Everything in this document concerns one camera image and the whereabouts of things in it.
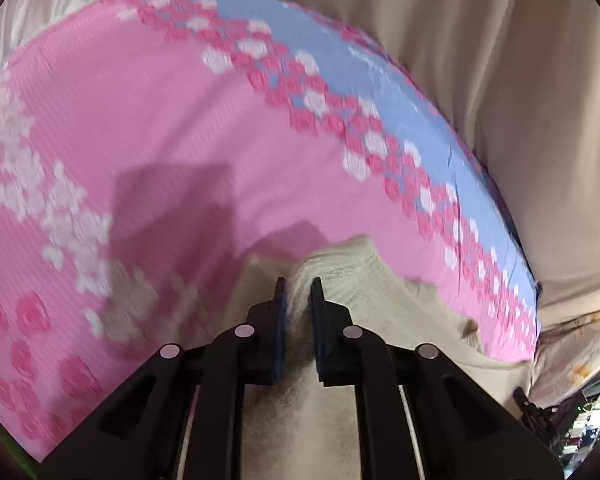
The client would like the cream knitted small garment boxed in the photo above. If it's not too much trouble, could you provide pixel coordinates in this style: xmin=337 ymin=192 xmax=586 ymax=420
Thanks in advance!
xmin=229 ymin=236 xmax=531 ymax=479

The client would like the floral pillow beside bed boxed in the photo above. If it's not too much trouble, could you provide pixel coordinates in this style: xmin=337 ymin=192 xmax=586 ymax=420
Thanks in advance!
xmin=529 ymin=310 xmax=600 ymax=408

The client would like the pink floral bed sheet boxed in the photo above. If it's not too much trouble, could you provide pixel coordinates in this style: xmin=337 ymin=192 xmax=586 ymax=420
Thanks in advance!
xmin=0 ymin=0 xmax=538 ymax=459

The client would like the dark clutter by bed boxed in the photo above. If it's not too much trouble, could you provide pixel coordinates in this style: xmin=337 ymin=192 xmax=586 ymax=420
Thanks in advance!
xmin=513 ymin=371 xmax=600 ymax=479

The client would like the beige curtain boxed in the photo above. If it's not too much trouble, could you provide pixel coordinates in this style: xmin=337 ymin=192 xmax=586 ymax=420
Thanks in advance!
xmin=179 ymin=0 xmax=600 ymax=321

